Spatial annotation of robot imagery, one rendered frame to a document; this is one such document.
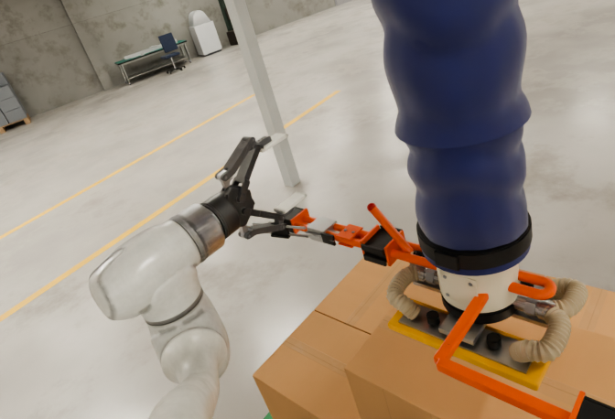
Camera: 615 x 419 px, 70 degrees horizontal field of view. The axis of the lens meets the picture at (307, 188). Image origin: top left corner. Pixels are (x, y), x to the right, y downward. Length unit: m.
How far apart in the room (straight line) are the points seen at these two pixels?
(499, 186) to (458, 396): 0.57
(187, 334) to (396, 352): 0.72
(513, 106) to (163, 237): 0.60
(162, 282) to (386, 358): 0.77
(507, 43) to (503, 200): 0.28
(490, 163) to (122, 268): 0.61
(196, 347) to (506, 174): 0.59
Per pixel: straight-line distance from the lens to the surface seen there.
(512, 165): 0.86
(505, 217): 0.88
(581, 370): 1.28
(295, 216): 1.36
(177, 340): 0.74
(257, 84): 4.08
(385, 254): 1.13
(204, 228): 0.73
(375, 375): 1.27
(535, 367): 1.04
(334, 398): 1.77
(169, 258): 0.70
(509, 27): 0.77
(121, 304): 0.70
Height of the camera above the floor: 1.93
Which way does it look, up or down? 27 degrees down
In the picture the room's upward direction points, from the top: 17 degrees counter-clockwise
